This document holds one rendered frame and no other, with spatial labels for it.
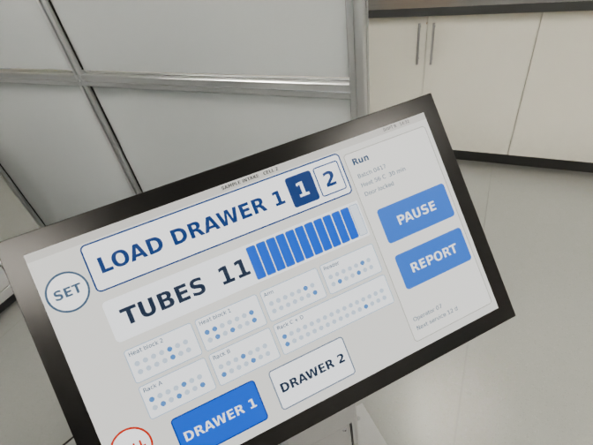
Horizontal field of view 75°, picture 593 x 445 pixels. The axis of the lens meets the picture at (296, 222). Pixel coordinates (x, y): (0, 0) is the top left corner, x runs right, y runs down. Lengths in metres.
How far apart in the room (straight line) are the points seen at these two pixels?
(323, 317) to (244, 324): 0.09
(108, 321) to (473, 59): 2.16
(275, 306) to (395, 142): 0.25
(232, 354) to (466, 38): 2.08
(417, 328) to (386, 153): 0.22
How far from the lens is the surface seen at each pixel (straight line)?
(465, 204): 0.54
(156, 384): 0.46
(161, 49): 1.31
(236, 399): 0.46
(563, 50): 2.35
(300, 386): 0.47
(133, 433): 0.48
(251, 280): 0.44
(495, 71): 2.37
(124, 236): 0.44
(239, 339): 0.45
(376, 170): 0.49
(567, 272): 2.08
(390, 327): 0.49
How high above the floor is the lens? 1.42
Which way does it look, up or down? 40 degrees down
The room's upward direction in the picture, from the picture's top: 10 degrees counter-clockwise
